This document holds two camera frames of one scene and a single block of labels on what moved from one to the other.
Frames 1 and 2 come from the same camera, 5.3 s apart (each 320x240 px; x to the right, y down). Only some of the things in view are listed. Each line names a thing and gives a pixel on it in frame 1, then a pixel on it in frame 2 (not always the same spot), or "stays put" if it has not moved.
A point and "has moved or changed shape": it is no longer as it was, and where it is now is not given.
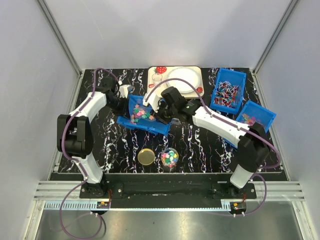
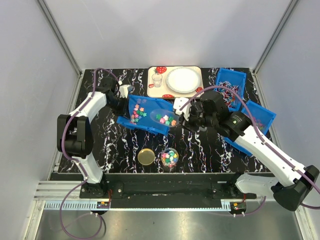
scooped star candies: (170, 158) has moved or changed shape
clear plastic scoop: (175, 121) has moved or changed shape
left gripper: (124, 111) stays put
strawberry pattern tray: (192, 74) stays put
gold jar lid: (146, 156) stays put
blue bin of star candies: (142, 117) stays put
